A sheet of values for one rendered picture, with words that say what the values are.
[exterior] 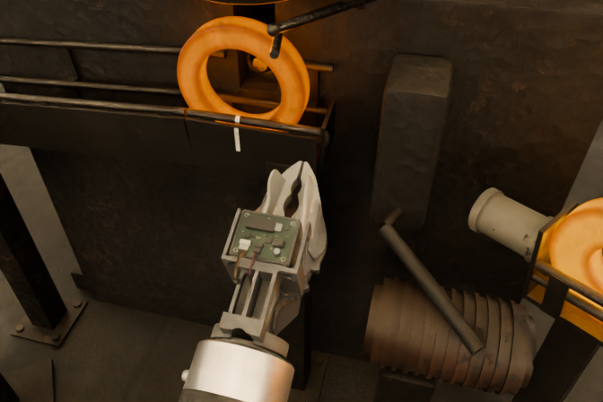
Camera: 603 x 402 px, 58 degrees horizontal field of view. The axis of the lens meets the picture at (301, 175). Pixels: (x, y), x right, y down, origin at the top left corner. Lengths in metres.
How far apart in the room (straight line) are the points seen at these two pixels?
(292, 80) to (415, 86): 0.16
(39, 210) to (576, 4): 1.50
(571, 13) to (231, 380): 0.56
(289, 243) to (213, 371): 0.12
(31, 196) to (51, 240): 0.22
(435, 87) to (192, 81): 0.33
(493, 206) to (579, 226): 0.11
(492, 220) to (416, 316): 0.17
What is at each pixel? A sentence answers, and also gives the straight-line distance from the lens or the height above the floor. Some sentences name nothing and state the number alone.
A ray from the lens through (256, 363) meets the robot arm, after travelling 0.47.
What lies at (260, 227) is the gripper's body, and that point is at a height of 0.79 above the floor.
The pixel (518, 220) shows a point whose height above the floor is 0.69.
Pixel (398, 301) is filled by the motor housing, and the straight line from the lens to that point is 0.78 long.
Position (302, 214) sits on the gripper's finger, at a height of 0.76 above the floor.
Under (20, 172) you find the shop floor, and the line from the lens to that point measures 1.97.
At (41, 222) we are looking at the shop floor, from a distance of 1.76.
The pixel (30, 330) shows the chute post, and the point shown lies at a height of 0.01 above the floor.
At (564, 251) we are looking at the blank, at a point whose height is 0.69.
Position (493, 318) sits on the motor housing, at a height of 0.53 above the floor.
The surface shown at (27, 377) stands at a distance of 1.44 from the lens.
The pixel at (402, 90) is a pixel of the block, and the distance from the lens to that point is 0.67.
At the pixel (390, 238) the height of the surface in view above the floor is 0.60.
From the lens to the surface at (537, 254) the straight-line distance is 0.66.
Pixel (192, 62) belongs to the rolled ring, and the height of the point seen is 0.78.
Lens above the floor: 1.15
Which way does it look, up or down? 42 degrees down
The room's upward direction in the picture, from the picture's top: straight up
